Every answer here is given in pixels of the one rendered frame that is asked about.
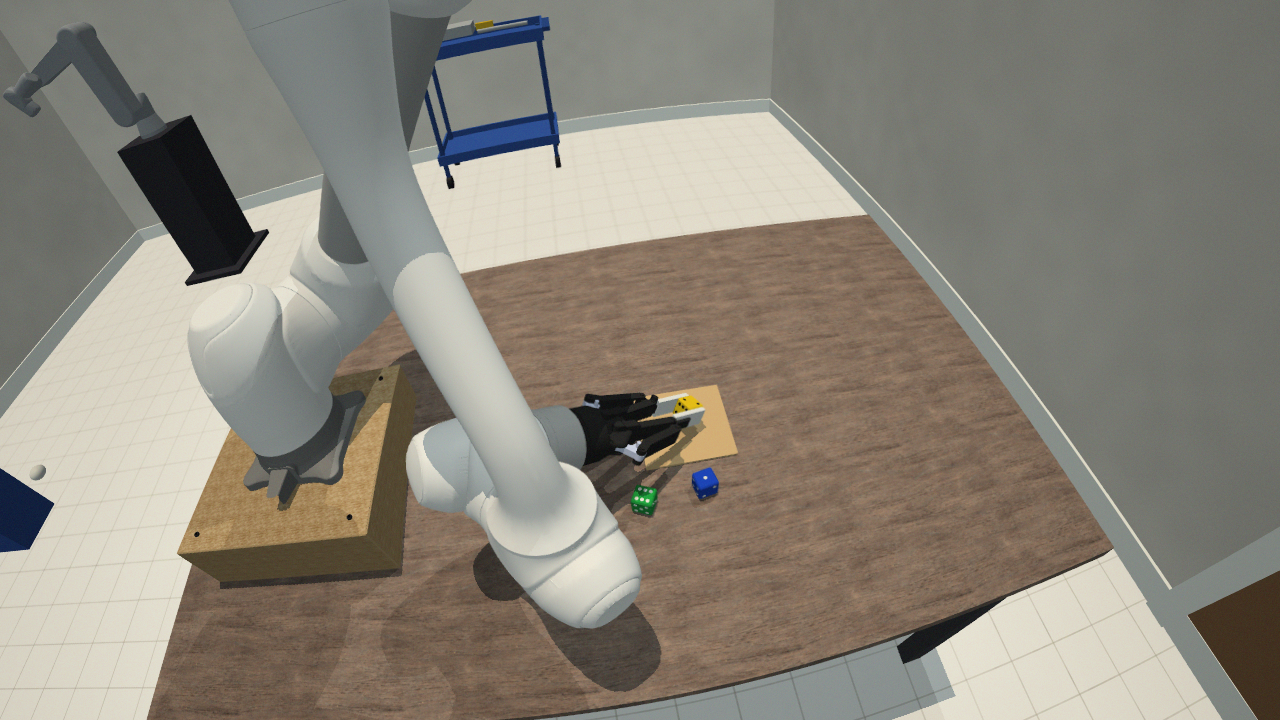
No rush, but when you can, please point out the yellow die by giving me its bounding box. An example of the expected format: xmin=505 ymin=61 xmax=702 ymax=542
xmin=673 ymin=395 xmax=703 ymax=414

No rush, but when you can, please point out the green die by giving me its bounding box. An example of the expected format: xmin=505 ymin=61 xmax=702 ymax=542
xmin=631 ymin=486 xmax=657 ymax=515

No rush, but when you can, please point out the tan flat mat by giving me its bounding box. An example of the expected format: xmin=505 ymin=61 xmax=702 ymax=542
xmin=644 ymin=386 xmax=739 ymax=470

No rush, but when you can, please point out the blue die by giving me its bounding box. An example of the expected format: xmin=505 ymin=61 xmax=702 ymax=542
xmin=692 ymin=468 xmax=719 ymax=498

